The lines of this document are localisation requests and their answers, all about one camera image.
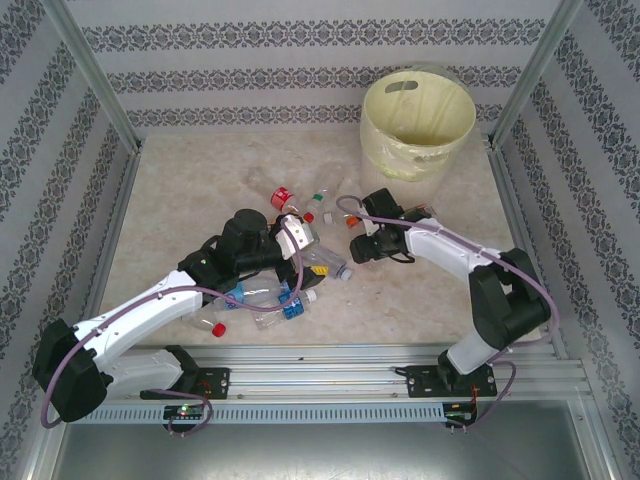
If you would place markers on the clear bottle grey cap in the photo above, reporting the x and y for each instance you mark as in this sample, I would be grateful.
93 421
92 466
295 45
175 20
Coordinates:
330 260

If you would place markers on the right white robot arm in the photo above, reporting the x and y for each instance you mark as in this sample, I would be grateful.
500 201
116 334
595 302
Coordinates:
450 245

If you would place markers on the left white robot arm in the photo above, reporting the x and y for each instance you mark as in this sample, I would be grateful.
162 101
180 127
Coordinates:
145 305

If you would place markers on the green plastic bin liner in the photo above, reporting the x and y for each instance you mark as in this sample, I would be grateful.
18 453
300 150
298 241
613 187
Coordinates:
425 100

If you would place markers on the clear bottle blue label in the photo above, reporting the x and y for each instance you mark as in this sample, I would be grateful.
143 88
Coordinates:
294 307

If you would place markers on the clear bottle red band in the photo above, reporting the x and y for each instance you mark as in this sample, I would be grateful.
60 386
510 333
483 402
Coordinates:
281 196

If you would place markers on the orange bottle small red cap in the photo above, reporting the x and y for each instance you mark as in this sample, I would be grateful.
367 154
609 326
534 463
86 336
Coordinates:
308 217

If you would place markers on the clear bottle green band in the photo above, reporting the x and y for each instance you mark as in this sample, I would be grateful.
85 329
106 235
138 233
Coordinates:
316 196

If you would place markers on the grey metal sheet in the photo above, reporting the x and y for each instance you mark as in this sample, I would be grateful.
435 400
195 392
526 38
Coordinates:
320 450

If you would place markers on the small circuit board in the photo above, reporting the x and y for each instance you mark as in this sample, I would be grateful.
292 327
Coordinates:
460 407
185 411

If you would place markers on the aluminium frame post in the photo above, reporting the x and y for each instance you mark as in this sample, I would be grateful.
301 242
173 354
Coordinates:
95 75
537 65

